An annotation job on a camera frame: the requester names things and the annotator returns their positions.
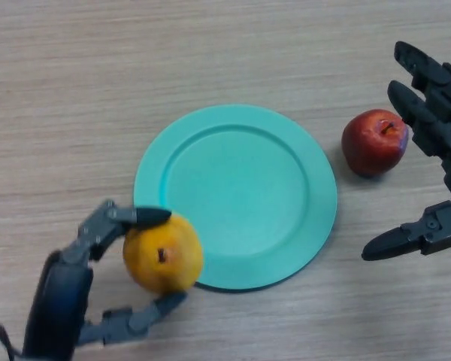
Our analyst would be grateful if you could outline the red apple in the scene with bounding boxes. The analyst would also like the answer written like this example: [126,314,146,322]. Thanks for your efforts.
[341,109,410,177]

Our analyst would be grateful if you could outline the yellow pear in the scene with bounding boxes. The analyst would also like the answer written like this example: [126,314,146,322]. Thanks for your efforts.
[123,213,204,295]

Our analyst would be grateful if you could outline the green round plate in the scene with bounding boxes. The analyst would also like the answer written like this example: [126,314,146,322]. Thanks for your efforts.
[133,104,338,293]

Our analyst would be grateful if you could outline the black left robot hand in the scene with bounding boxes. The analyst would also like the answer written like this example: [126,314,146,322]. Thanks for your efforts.
[22,199,189,361]

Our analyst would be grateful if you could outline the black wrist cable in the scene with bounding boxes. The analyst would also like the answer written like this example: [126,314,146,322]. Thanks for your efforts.
[0,323,24,359]

